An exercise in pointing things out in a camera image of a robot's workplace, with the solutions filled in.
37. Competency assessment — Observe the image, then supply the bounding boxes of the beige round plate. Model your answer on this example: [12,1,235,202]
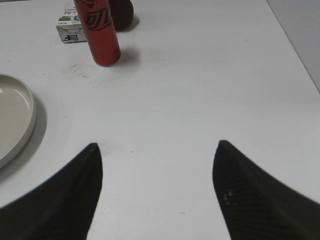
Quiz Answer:
[0,73,37,168]

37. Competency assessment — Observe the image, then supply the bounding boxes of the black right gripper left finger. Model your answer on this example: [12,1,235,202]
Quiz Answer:
[0,143,103,240]

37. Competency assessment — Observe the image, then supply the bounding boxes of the red cola can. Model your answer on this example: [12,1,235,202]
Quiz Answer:
[74,0,121,66]

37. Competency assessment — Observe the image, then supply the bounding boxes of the dark red wax apple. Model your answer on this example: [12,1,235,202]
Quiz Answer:
[109,0,134,31]

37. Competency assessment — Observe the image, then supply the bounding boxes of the small white milk carton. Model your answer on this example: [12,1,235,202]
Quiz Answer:
[56,8,87,44]

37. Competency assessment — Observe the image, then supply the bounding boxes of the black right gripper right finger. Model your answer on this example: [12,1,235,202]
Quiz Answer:
[212,140,320,240]

